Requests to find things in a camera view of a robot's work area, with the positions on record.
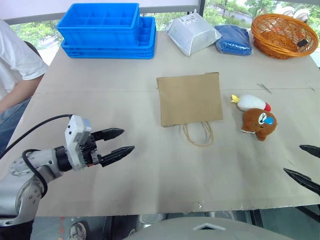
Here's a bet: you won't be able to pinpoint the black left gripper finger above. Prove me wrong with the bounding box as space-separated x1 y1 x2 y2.
99 145 136 168
90 128 125 142

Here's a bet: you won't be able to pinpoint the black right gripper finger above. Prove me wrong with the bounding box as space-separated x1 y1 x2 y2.
299 144 320 159
283 167 320 196

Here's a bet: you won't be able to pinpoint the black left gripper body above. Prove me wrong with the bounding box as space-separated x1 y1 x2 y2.
79 132 104 169

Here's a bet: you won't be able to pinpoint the brown paper bag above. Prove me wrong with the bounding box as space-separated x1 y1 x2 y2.
156 71 224 148

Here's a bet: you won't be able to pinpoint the brown plush bear toy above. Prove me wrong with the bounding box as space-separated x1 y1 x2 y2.
240 108 278 143

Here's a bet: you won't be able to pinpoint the white plush chicken toy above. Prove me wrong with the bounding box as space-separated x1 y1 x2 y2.
230 93 272 113

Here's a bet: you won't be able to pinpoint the sneaker shoe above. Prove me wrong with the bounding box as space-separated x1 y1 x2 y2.
69 222 87 240

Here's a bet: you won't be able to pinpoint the blue plastic flat crate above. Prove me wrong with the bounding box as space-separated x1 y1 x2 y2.
61 16 157 60

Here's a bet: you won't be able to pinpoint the person in white shirt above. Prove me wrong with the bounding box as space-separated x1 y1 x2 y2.
0 18 49 156

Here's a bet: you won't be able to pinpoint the blue plastic divided crate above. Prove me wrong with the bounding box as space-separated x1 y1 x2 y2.
56 2 141 47

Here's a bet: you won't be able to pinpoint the orange wicker basket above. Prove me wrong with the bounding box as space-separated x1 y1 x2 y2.
250 13 319 60

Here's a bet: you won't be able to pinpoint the white plastic wrapped package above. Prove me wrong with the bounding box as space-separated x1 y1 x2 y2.
165 9 223 57

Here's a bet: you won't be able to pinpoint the blue plastic wrapped package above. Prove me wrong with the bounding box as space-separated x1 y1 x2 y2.
214 24 254 56

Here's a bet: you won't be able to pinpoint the white round lamp objects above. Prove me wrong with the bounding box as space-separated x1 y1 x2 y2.
279 6 313 24

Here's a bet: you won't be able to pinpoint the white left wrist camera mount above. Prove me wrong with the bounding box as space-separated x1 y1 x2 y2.
64 114 93 171

